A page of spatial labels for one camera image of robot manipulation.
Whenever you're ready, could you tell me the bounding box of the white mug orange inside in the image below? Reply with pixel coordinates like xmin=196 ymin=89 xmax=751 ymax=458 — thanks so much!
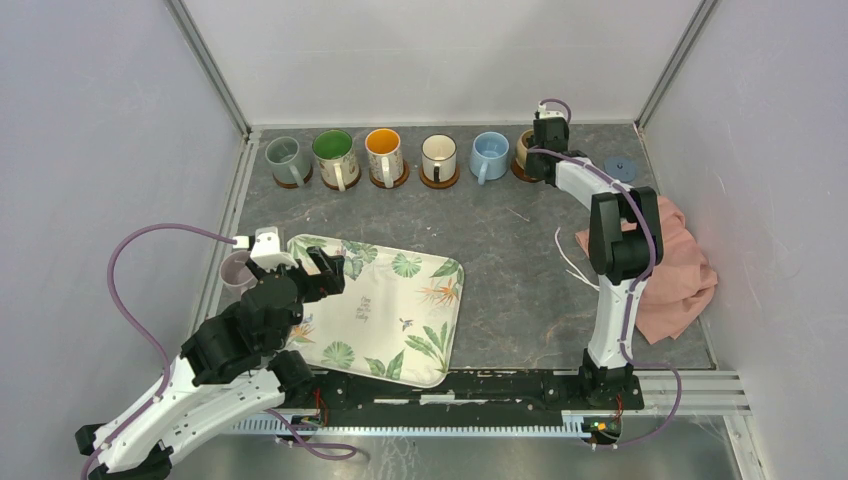
xmin=365 ymin=128 xmax=405 ymax=186

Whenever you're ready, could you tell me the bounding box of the light blue mug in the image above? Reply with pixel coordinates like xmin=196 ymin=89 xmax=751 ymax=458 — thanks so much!
xmin=469 ymin=131 xmax=510 ymax=185

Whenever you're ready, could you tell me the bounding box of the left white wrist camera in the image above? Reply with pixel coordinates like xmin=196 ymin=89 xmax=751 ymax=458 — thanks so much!
xmin=233 ymin=226 xmax=299 ymax=272

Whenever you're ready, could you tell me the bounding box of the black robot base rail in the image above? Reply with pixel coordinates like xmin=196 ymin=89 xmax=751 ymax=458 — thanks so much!
xmin=279 ymin=369 xmax=645 ymax=428

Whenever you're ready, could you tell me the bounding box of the blue round coaster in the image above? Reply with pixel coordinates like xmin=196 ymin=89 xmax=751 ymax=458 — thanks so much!
xmin=603 ymin=156 xmax=638 ymax=183

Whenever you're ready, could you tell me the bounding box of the pink drawstring cloth bag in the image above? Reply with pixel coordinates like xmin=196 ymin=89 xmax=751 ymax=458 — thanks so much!
xmin=574 ymin=194 xmax=719 ymax=346

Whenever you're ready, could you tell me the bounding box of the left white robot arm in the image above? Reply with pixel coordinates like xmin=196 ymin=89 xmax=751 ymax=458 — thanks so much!
xmin=75 ymin=247 xmax=345 ymax=479

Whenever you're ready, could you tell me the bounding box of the leaf patterned serving tray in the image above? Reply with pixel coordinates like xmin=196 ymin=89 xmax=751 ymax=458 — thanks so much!
xmin=286 ymin=234 xmax=465 ymax=388

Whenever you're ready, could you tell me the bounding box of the grey green ribbed mug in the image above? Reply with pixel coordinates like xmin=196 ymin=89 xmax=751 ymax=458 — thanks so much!
xmin=265 ymin=136 xmax=313 ymax=189

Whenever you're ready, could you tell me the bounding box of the white mug green inside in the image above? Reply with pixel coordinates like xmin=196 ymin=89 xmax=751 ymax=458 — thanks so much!
xmin=312 ymin=129 xmax=361 ymax=187

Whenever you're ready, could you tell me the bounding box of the beige ceramic mug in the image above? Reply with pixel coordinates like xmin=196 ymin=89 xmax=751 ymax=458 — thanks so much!
xmin=515 ymin=129 xmax=533 ymax=170

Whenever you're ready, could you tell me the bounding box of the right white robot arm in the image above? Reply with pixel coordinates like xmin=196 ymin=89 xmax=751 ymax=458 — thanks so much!
xmin=525 ymin=113 xmax=663 ymax=408

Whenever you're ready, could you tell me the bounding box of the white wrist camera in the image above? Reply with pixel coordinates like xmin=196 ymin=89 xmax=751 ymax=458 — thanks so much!
xmin=233 ymin=226 xmax=299 ymax=272
xmin=535 ymin=104 xmax=569 ymax=122

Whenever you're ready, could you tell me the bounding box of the purple cable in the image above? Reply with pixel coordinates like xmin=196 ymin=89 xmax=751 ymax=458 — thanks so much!
xmin=526 ymin=97 xmax=684 ymax=452
xmin=79 ymin=223 xmax=359 ymax=480

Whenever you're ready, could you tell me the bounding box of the cream enamel mug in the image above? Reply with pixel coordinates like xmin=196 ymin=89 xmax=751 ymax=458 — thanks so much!
xmin=421 ymin=134 xmax=458 ymax=182

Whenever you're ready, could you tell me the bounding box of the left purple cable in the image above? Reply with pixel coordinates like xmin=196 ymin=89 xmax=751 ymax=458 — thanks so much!
xmin=79 ymin=223 xmax=359 ymax=480

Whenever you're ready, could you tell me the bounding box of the white drawstring cord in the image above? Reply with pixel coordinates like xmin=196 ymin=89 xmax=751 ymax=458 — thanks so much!
xmin=553 ymin=226 xmax=601 ymax=293

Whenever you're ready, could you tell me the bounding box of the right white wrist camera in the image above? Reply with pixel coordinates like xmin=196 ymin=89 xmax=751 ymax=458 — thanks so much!
xmin=535 ymin=104 xmax=569 ymax=122

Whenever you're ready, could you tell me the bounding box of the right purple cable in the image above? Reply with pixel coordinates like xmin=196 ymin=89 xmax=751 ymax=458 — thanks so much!
xmin=526 ymin=97 xmax=684 ymax=452

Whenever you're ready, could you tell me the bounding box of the pink ribbed mug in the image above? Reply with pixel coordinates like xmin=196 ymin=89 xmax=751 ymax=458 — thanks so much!
xmin=219 ymin=250 xmax=258 ymax=297

